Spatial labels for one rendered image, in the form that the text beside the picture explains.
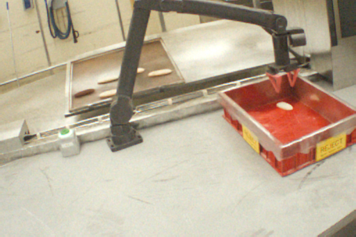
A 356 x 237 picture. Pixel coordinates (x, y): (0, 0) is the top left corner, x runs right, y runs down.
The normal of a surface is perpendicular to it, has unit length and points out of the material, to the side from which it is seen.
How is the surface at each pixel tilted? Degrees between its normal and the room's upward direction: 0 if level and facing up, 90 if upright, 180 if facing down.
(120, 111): 90
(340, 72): 90
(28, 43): 90
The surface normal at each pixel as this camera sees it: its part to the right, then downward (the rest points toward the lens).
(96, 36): 0.20, 0.35
